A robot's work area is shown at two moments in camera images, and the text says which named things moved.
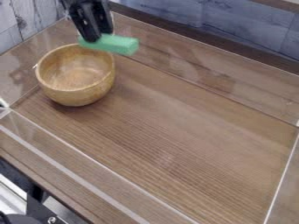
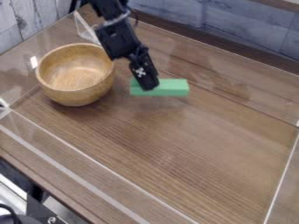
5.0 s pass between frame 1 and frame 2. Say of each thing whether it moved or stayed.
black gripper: moved
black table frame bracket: stayed
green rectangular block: moved
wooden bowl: stayed
